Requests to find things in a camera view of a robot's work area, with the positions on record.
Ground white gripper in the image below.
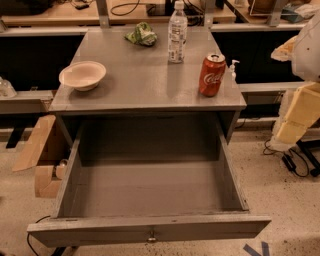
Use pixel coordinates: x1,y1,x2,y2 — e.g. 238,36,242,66
270,83,320,151

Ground red coke can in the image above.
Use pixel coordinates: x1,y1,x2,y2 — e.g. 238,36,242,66
199,53,226,97

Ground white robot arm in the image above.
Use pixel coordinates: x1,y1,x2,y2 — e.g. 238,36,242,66
270,12,320,151

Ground open grey top drawer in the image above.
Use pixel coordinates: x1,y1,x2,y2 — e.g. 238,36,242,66
28,113,271,247

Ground metal drawer knob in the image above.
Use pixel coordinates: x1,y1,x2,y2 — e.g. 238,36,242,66
147,231,157,243

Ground black table leg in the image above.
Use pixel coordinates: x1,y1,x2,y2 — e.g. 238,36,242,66
297,140,320,177

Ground white pump dispenser bottle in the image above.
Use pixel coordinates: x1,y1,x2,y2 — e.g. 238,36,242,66
229,60,240,81

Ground blue tape mark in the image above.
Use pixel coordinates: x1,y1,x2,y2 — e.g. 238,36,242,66
242,241,270,256

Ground clear plastic water bottle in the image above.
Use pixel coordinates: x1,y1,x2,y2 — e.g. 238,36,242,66
168,0,188,63

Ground grey cabinet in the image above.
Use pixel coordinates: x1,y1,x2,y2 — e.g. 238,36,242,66
50,24,246,139

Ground green chip bag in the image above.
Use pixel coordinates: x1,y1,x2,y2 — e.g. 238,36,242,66
124,22,158,47

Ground white paper bowl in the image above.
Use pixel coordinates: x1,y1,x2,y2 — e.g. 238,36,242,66
59,61,106,91

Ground cardboard box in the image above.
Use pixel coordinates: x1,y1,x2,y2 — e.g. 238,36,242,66
12,115,69,198

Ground clear plastic container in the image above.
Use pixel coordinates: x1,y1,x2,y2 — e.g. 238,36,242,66
0,77,17,99

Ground black cable on floor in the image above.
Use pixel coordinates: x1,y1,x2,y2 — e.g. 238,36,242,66
262,138,311,178

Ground grey metal post right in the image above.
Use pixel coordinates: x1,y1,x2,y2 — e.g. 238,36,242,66
266,0,287,27

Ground grey metal post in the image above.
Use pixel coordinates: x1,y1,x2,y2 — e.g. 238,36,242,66
266,0,287,27
96,0,110,29
204,0,216,28

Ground grey metal post middle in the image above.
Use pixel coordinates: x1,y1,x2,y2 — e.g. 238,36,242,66
204,0,216,28

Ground black cable on desk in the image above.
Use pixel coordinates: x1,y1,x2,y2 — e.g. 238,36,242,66
110,0,143,17

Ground grey metal post left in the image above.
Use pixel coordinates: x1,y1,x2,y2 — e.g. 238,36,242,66
96,0,110,29

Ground black cable under drawer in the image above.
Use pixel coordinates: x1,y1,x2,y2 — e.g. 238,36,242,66
26,215,52,256

